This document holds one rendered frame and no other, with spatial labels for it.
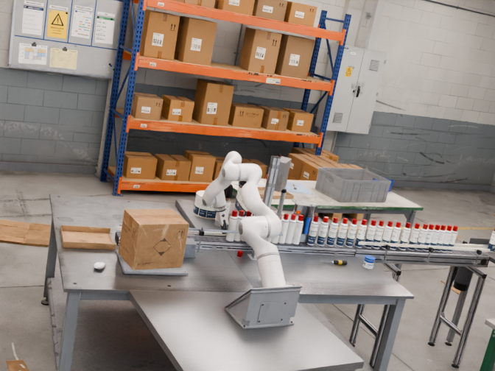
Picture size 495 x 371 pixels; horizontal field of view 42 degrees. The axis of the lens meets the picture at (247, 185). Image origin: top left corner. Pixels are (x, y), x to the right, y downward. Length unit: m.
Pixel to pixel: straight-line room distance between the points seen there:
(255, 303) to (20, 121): 5.29
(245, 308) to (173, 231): 0.68
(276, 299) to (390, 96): 7.33
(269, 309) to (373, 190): 3.12
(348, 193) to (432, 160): 5.39
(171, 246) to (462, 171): 8.72
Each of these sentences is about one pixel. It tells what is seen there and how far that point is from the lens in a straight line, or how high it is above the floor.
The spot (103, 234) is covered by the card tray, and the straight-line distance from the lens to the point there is 4.10.
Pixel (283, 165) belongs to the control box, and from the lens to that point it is 3.95.
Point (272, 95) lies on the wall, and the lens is 9.06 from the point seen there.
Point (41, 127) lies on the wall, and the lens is 8.05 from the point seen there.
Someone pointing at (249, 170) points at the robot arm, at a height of 1.47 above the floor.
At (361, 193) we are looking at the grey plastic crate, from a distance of 6.08.
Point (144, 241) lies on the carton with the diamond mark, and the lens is 3.56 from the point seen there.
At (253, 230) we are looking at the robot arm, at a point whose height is 1.24.
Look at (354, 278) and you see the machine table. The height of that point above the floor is 0.83.
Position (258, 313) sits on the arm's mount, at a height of 0.91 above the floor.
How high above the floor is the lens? 2.32
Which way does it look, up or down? 15 degrees down
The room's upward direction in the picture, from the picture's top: 11 degrees clockwise
